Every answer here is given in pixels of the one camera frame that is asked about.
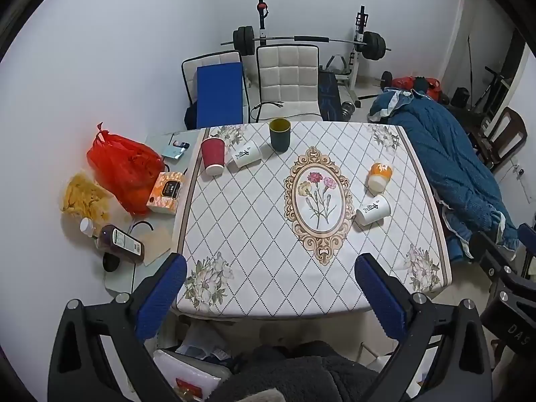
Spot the white weight bench rack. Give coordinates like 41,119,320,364
253,0,392,107

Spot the white padded chair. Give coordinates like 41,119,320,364
255,45,323,123
181,50,249,130

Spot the dark bench pad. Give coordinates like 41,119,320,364
318,71,341,120

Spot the barbell with black plates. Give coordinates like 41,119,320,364
220,26,392,61

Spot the light blue packet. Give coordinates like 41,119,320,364
162,140,190,161

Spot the glass side table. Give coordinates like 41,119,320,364
103,128,207,302

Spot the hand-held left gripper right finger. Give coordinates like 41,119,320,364
354,252,492,402

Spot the brown bottle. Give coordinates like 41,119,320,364
94,225,145,264

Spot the red plastic bag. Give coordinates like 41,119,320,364
86,123,165,216

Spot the dark green cup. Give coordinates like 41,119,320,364
269,118,291,152

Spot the person's dark fleece clothing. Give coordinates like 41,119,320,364
209,340,395,402

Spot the clear bag of yellow chips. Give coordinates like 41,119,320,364
61,172,113,223

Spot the blue quilted blanket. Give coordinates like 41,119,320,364
368,88,520,262

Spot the black scooter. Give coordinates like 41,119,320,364
473,66,510,114

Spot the orange tissue box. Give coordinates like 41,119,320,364
146,172,186,216

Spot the white plastic bag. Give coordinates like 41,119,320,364
153,349,233,402

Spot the orange paper cup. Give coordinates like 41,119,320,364
367,161,394,195

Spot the white paper cup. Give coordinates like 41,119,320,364
355,195,391,225
231,140,263,171

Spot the brown wooden chair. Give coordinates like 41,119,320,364
481,107,528,172

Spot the red paper cup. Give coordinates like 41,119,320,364
200,137,227,177

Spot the floral printed tablecloth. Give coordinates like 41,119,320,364
174,121,453,317

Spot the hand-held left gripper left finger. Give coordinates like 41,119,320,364
48,252,188,402

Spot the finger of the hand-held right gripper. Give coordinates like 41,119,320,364
518,223,536,260
469,231,522,280

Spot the blue folded mat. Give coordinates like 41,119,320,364
197,62,245,130

